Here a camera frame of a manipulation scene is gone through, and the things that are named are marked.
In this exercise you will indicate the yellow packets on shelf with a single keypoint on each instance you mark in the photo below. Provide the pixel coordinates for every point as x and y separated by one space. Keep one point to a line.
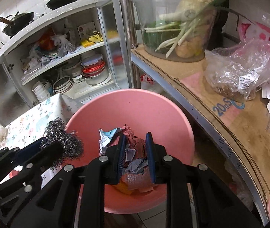
93 38

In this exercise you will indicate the clear bubble wrap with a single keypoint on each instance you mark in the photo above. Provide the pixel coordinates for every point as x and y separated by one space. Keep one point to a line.
3 135

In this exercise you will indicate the black wok with lid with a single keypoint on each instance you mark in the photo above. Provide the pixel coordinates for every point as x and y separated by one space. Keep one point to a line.
16 22

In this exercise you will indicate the pink plastic basin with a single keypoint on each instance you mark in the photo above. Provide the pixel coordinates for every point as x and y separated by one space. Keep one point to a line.
143 111

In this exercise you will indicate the steel wool scrubber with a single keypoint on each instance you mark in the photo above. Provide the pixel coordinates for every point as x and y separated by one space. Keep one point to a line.
71 146

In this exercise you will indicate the yellow foam net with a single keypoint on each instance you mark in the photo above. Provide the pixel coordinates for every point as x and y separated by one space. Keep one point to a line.
123 188

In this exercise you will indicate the stack of patterned plates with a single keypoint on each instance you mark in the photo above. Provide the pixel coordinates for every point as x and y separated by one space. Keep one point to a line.
63 85

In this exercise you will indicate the cardboard shelf liner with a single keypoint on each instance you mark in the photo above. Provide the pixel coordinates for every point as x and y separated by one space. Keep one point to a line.
232 118

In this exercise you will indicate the clear container with vegetables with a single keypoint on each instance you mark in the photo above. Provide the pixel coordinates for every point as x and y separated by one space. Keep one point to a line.
177 31

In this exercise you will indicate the red white paper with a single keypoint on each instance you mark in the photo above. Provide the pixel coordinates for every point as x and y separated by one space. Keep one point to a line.
135 150

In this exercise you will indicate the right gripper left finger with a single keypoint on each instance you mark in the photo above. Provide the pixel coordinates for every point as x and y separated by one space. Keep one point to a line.
75 191

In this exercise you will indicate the white kitchen cabinet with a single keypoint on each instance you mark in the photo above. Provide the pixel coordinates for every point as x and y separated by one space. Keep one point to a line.
31 56

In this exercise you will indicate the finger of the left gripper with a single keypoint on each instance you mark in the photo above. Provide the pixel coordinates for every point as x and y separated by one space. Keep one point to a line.
43 158
11 158

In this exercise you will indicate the pink patterned bag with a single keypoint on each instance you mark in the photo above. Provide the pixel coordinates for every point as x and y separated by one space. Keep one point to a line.
256 30

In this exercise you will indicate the red lidded containers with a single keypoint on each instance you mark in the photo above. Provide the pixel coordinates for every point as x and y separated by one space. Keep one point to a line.
94 70

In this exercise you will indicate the clear plastic bag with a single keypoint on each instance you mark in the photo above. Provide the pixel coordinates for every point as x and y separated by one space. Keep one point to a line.
236 72

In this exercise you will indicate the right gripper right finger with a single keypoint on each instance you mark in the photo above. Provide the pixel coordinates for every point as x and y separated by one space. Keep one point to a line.
195 194

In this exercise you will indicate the white patterned pot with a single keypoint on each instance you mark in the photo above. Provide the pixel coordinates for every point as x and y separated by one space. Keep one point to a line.
77 75

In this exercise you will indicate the floral bear tablecloth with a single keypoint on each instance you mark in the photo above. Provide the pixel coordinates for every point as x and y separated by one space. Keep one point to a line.
30 126

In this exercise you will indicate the stack of white bowls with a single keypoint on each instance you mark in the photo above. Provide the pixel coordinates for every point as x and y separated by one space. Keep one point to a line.
43 90

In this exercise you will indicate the grey plastic bag on shelf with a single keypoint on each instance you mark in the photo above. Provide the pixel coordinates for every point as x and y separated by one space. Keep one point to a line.
64 46

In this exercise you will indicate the metal rack shelf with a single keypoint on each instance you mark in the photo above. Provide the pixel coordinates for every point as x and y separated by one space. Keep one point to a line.
196 99

